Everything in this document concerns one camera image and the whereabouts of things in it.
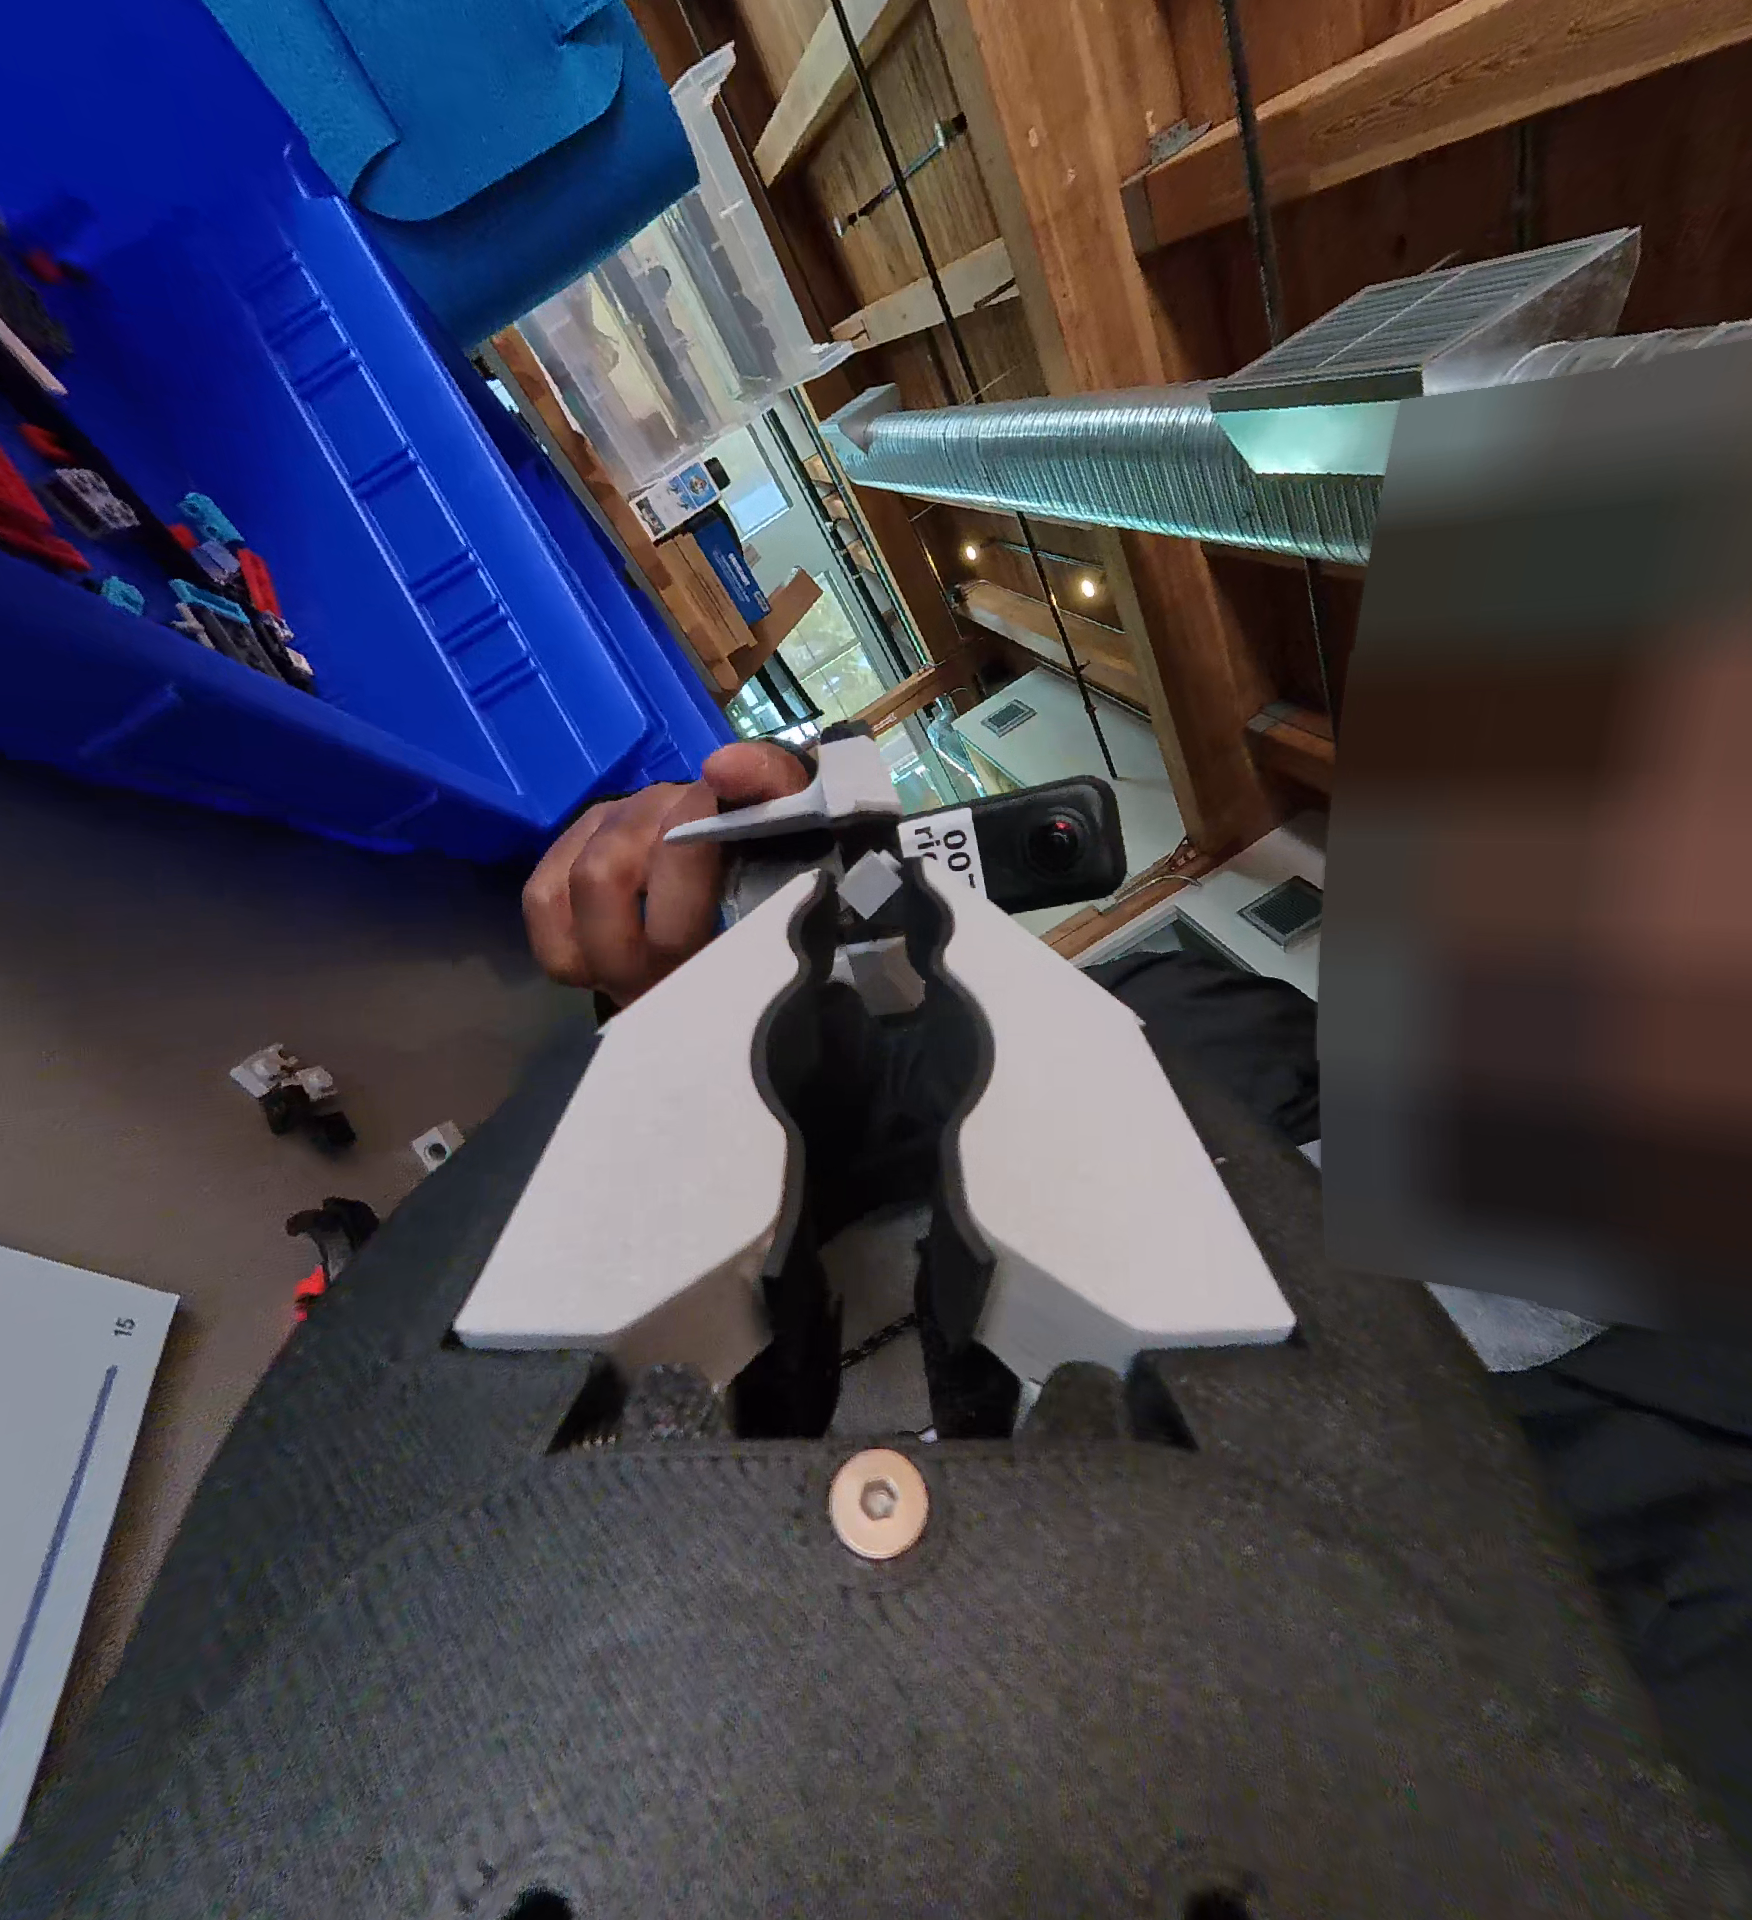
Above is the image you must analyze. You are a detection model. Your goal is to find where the silver ventilation duct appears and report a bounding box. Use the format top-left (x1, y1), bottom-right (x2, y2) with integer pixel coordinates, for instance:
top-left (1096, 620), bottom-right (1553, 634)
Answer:
top-left (816, 227), bottom-right (1752, 569)

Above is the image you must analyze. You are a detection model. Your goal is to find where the person's right hand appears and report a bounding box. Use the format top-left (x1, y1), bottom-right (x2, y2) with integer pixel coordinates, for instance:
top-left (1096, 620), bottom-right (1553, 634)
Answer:
top-left (521, 738), bottom-right (820, 1004)

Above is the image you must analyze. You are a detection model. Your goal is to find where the blue felt bag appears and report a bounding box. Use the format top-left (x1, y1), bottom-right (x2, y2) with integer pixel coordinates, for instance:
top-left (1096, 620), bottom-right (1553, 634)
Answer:
top-left (201, 0), bottom-right (706, 355)

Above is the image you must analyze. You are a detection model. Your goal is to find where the person's black jacket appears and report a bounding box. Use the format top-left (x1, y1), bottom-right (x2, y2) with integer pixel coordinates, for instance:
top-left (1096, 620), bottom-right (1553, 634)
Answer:
top-left (816, 946), bottom-right (1752, 1920)

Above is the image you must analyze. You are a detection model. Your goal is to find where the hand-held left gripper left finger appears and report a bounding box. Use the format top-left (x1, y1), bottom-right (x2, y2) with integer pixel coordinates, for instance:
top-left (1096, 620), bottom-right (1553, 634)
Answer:
top-left (449, 868), bottom-right (841, 1434)

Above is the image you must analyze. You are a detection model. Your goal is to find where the clear plastic storage box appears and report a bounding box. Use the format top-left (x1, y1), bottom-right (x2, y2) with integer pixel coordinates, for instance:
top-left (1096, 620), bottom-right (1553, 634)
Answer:
top-left (509, 45), bottom-right (855, 496)

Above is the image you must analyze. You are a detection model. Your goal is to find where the blue plastic bin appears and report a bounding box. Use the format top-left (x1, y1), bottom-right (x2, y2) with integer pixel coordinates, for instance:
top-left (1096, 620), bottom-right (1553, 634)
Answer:
top-left (0, 0), bottom-right (735, 863)

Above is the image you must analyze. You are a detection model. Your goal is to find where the blue white cardboard box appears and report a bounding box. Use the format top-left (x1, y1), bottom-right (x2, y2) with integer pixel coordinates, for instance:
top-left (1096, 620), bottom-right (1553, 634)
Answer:
top-left (633, 458), bottom-right (777, 629)

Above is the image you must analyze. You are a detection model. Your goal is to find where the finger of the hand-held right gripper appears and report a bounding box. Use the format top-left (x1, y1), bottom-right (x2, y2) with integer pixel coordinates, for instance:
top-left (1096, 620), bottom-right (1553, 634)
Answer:
top-left (661, 729), bottom-right (905, 872)

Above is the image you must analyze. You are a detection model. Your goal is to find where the partly built toy brick model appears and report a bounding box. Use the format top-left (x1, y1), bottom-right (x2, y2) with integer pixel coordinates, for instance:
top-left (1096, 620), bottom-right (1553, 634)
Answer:
top-left (286, 1197), bottom-right (384, 1321)

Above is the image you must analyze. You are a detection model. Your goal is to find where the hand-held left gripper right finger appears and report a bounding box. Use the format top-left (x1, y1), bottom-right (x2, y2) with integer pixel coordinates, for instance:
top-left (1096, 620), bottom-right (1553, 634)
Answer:
top-left (898, 878), bottom-right (1301, 1441)

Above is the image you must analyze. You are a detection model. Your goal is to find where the instruction booklet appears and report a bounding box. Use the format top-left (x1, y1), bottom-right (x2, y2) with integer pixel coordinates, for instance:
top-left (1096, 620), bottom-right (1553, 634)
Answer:
top-left (0, 1219), bottom-right (182, 1920)

